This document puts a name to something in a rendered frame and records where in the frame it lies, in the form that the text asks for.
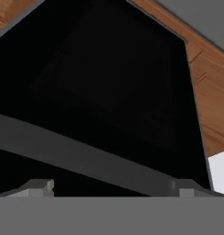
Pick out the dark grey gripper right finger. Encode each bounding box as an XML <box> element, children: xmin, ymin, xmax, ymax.
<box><xmin>171</xmin><ymin>178</ymin><xmax>224</xmax><ymax>198</ymax></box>

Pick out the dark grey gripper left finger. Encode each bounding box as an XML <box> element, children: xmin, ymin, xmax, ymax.
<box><xmin>0</xmin><ymin>178</ymin><xmax>55</xmax><ymax>198</ymax></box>

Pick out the white cupboard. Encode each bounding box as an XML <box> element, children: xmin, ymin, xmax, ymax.
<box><xmin>207</xmin><ymin>149</ymin><xmax>224</xmax><ymax>196</ymax></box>

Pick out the grey microwave door handle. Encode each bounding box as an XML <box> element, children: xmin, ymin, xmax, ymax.
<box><xmin>0</xmin><ymin>112</ymin><xmax>181</xmax><ymax>198</ymax></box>

